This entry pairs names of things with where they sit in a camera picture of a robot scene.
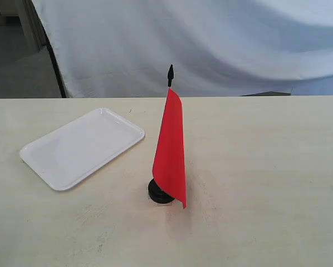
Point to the black backdrop stand pole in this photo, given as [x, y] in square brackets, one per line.
[55, 67]

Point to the beige cabinet in background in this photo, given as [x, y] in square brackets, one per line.
[26, 13]

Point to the red flag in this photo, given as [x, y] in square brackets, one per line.
[169, 162]

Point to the white backdrop cloth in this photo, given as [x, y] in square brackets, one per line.
[216, 48]

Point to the white rectangular plastic tray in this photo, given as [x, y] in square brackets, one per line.
[68, 155]

